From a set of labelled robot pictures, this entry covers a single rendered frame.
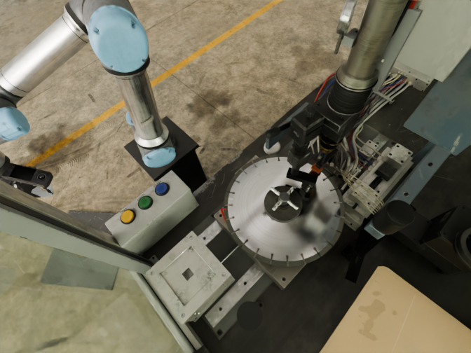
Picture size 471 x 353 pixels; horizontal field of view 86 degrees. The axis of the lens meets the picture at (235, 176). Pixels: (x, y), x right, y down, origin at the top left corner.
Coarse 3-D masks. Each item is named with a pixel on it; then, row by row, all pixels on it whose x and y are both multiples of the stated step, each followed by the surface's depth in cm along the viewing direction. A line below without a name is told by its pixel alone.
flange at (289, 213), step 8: (272, 192) 76; (280, 192) 76; (296, 192) 75; (264, 200) 75; (272, 200) 75; (296, 200) 74; (280, 208) 72; (288, 208) 73; (272, 216) 72; (280, 216) 72; (288, 216) 72; (296, 216) 73
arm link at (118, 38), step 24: (96, 0) 54; (120, 0) 55; (96, 24) 51; (120, 24) 51; (96, 48) 53; (120, 48) 55; (144, 48) 57; (120, 72) 60; (144, 72) 66; (144, 96) 70; (144, 120) 76; (144, 144) 84; (168, 144) 89
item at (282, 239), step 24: (264, 168) 81; (288, 168) 80; (240, 192) 78; (264, 192) 77; (312, 192) 76; (240, 216) 74; (264, 216) 74; (312, 216) 72; (336, 216) 72; (264, 240) 70; (288, 240) 70; (312, 240) 69
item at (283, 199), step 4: (272, 188) 72; (292, 188) 72; (276, 192) 72; (284, 192) 71; (288, 192) 71; (280, 196) 70; (284, 196) 70; (288, 196) 70; (280, 200) 70; (284, 200) 70; (288, 200) 70; (276, 204) 70; (280, 204) 70; (284, 204) 71; (292, 204) 69; (272, 208) 70; (276, 208) 70; (296, 208) 69
